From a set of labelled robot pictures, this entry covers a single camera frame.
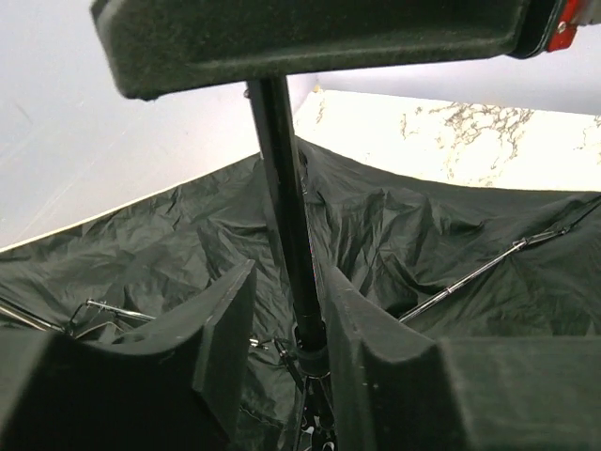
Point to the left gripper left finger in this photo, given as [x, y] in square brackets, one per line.
[174, 383]

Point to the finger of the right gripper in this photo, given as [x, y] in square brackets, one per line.
[158, 47]

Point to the beige umbrella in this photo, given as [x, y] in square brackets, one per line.
[458, 220]

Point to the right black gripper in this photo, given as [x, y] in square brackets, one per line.
[551, 25]

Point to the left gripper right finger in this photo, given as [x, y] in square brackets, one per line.
[395, 389]

